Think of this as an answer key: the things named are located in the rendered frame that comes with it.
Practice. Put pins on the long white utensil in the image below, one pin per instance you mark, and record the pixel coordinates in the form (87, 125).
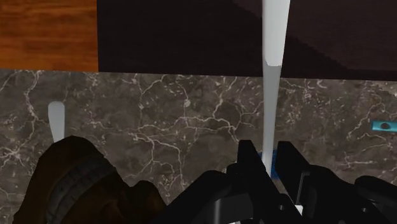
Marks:
(273, 93)

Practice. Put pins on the dark brown lumpy figure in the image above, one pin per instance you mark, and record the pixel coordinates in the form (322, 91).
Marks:
(80, 186)

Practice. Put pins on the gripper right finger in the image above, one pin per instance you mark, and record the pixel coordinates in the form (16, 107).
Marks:
(322, 192)

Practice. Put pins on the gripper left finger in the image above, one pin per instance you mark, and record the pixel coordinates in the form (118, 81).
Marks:
(248, 173)

